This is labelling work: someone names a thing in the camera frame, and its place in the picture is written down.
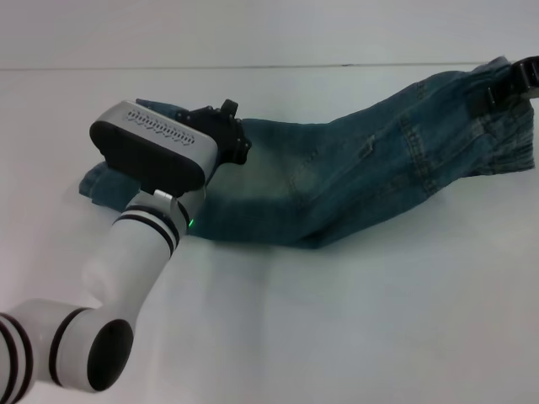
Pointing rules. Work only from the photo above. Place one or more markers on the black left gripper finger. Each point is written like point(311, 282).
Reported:
point(230, 107)
point(243, 151)

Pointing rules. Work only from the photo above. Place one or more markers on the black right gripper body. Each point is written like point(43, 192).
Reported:
point(528, 78)

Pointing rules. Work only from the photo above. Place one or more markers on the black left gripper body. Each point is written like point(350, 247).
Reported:
point(223, 134)

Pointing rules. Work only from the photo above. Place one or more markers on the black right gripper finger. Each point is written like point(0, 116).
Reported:
point(490, 97)

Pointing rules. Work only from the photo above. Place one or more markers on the blue denim shorts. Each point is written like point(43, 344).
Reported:
point(358, 168)

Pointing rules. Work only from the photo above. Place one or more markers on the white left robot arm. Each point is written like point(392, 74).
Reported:
point(135, 261)

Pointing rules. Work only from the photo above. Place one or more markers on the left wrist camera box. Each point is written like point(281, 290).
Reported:
point(147, 155)

